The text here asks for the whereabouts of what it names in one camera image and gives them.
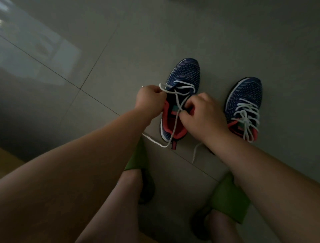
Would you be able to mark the person's right leg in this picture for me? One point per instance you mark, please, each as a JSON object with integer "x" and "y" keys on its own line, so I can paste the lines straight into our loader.
{"x": 222, "y": 227}

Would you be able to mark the person's left forearm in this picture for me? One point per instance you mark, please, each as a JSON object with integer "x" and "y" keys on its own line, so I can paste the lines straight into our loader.
{"x": 60, "y": 185}

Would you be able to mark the person's left leg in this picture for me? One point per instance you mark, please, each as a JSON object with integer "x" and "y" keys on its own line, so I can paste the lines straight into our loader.
{"x": 115, "y": 212}

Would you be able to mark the person's right forearm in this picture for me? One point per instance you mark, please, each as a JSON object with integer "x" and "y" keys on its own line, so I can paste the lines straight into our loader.
{"x": 272, "y": 185}

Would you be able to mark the blue knit sneaker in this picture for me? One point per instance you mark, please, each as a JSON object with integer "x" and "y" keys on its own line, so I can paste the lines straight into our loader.
{"x": 246, "y": 90}
{"x": 186, "y": 70}

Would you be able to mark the person's left hand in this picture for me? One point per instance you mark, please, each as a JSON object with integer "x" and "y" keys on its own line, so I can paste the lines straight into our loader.
{"x": 150, "y": 100}

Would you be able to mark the white shoelace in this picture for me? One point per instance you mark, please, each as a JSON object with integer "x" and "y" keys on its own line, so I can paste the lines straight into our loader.
{"x": 175, "y": 125}
{"x": 246, "y": 117}

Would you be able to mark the person's leg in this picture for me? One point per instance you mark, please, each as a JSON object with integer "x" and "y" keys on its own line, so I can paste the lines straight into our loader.
{"x": 222, "y": 227}
{"x": 115, "y": 212}

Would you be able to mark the person's right hand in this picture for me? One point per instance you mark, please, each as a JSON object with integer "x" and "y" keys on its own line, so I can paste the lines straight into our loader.
{"x": 205, "y": 117}

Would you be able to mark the green foam slipper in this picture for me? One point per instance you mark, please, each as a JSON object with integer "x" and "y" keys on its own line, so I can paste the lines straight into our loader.
{"x": 230, "y": 197}
{"x": 140, "y": 160}

